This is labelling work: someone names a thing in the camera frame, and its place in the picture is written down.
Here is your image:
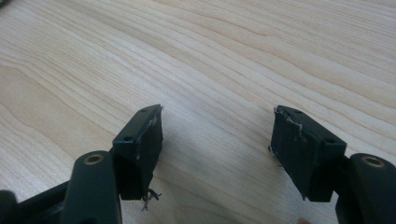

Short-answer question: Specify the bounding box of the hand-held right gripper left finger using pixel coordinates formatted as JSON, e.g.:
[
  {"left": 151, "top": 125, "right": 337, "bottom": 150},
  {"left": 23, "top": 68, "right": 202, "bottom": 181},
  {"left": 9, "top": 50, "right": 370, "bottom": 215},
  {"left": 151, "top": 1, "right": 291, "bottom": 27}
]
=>
[{"left": 111, "top": 104, "right": 163, "bottom": 202}]

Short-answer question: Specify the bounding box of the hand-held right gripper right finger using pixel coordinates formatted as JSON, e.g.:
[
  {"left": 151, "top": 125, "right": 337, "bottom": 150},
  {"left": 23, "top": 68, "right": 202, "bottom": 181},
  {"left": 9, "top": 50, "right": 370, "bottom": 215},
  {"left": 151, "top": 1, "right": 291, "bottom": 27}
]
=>
[{"left": 268, "top": 105, "right": 347, "bottom": 203}]

